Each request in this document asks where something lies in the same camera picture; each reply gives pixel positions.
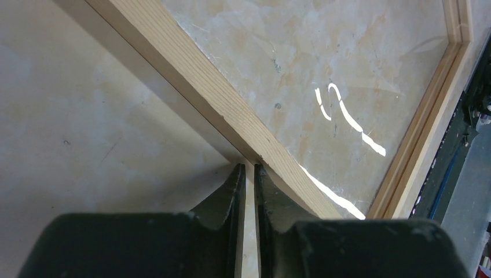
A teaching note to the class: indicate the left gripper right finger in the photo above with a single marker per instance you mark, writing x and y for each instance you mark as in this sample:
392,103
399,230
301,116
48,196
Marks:
295,243

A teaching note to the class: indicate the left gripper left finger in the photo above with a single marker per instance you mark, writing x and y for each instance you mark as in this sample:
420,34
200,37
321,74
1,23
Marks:
204,242

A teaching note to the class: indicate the clear glass sheet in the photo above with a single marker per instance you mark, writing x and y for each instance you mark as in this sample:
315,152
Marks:
336,82

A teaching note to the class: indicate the wooden picture frame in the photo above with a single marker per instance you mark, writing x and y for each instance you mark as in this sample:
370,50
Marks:
153,32

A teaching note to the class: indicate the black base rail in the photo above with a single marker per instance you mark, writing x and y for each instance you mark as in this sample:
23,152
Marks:
473,106

